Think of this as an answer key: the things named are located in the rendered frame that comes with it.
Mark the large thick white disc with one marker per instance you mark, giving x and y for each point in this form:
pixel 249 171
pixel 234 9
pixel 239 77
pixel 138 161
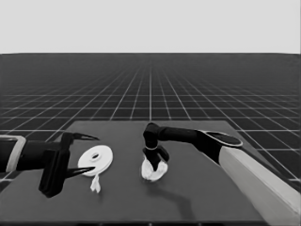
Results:
pixel 105 161

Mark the small white T-shaped piece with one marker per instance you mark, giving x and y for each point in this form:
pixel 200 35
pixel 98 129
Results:
pixel 95 186

